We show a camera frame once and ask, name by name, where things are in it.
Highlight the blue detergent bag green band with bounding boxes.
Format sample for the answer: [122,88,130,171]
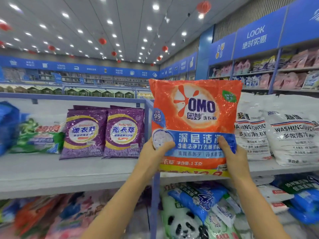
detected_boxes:
[0,101,21,156]

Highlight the hanging red lanterns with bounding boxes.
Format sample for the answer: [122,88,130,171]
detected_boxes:
[0,0,211,63]

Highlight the ceiling spotlights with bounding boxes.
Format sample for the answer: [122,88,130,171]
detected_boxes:
[0,0,205,48]

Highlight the wall rack with pink goods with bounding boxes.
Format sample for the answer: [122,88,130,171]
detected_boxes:
[207,44,319,95]

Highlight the purple detergent bag gold oval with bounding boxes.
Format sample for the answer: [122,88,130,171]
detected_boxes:
[73,104,105,111]
[60,108,108,160]
[103,107,146,158]

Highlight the blue sign white lettering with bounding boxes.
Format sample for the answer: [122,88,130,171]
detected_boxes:
[233,6,289,60]

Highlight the far wall racks with goods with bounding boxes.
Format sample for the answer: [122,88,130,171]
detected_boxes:
[0,67,197,90]

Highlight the panda green detergent bag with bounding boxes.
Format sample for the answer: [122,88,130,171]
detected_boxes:
[159,172,319,239]

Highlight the white green detergent bag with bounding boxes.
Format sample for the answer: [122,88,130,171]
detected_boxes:
[10,116,65,155]

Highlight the row of pale bottles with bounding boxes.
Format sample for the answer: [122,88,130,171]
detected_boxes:
[136,89,155,100]

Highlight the blue sign with bowl icon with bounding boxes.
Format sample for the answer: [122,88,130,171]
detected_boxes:
[279,0,319,48]

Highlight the blue wall sign band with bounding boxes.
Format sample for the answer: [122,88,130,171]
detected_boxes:
[0,52,197,80]

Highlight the pile of pink detergent bags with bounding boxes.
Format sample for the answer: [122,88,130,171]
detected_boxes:
[0,192,108,239]

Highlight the small orange detergent bag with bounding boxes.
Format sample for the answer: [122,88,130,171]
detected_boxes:
[150,78,243,178]

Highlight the person's left hand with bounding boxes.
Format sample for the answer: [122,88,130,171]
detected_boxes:
[135,138,176,180]

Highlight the person's left forearm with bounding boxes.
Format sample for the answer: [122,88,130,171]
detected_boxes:
[82,169,161,239]

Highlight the person's right hand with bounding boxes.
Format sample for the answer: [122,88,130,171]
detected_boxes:
[218,136,251,185]

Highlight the person's right forearm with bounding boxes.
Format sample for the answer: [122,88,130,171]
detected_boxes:
[229,177,291,239]

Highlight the row of green boxes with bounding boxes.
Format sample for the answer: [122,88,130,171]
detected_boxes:
[0,84,135,99]

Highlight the grey shelf with blue frame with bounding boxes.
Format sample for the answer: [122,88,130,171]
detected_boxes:
[0,92,319,239]

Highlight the blue sign with utensil icons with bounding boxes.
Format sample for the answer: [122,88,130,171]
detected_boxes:
[208,33,237,66]

